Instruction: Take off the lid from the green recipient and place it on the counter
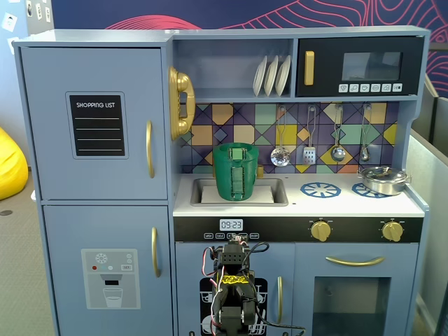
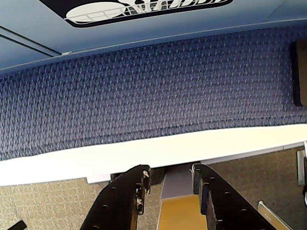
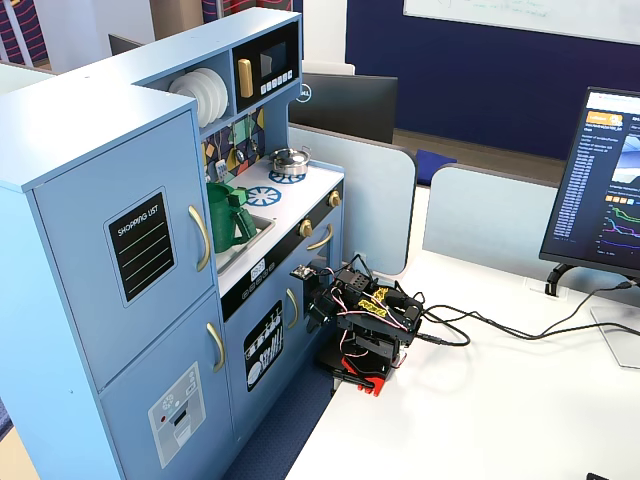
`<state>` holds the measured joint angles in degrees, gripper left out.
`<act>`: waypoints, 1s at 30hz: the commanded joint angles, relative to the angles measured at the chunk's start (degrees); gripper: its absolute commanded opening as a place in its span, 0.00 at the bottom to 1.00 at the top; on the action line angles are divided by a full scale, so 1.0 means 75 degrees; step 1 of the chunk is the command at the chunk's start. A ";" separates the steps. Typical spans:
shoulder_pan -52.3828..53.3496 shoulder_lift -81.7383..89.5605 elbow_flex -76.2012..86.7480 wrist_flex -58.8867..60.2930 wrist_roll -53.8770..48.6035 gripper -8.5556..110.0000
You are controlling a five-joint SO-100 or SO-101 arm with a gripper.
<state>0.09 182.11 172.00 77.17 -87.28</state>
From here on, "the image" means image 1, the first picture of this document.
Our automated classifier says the steel pot lid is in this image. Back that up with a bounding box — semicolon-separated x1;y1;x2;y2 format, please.
360;166;407;183

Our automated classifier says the green plastic container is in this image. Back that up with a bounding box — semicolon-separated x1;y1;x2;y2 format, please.
212;142;260;202

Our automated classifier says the metal skimmer spoon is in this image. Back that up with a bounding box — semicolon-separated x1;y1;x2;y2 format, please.
269;106;291;167

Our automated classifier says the grey toy sink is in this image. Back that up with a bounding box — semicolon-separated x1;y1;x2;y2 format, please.
190;177;290;207

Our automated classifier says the metal slotted spatula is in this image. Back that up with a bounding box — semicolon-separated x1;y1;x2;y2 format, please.
302;106;318;165

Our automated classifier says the white toy plate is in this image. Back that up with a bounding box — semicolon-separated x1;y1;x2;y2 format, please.
274;55;292;97
252;55;269;97
263;55;280;97

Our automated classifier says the gold toy telephone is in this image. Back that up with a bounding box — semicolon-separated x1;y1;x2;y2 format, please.
167;65;196;141

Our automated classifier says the metal ladle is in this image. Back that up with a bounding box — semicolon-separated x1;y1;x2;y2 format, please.
330;104;347;162

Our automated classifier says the gold stove knob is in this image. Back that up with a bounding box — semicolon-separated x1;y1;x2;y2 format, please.
381;220;404;242
310;219;332;242

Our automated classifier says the blue dishwasher door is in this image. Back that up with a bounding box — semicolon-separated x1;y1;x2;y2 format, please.
174;241;295;336

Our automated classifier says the black shopping list board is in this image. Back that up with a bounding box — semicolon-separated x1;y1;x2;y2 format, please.
65;91;130;160

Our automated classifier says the small metal spoon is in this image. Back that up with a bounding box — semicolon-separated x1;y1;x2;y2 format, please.
359;104;372;162

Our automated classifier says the black microwave door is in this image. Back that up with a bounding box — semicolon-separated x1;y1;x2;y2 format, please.
295;36;425;98

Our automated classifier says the blue oven door with window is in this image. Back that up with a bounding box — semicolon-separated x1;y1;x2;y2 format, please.
294;243;419;336

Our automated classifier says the steel toy pot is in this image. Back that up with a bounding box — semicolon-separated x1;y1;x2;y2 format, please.
357;171;410;196

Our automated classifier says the blue freezer door with dispenser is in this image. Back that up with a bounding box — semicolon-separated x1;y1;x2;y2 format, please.
42;205;174;336

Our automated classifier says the large blue fridge door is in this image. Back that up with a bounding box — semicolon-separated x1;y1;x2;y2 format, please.
20;47;169;201

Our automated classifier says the blue toy kitchen unit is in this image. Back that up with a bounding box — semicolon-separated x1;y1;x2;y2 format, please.
12;26;432;336

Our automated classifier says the grey office partition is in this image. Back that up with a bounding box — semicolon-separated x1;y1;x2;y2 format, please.
407;75;448;336

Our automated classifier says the yellow beanbag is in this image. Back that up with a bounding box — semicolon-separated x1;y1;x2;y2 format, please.
0;126;29;201

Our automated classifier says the gold fridge door handle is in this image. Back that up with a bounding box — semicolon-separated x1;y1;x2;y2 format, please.
145;120;156;179

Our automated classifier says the red white black wire bundle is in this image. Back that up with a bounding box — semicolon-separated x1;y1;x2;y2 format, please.
202;246;225;304

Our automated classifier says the gold freezer door handle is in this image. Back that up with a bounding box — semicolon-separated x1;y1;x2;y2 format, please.
150;226;162;279

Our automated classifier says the gold microwave handle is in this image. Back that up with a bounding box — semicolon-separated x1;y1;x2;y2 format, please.
303;50;315;86

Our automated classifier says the gold dishwasher door handle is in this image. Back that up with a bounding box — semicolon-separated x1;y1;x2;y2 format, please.
276;276;284;325

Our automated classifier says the gold oven door handle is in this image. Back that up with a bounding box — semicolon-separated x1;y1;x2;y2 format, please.
325;255;385;267

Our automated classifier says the black cable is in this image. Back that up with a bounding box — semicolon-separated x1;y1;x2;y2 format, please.
255;306;306;335

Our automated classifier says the white paper wall picture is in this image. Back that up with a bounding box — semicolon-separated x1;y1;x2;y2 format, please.
1;13;18;31

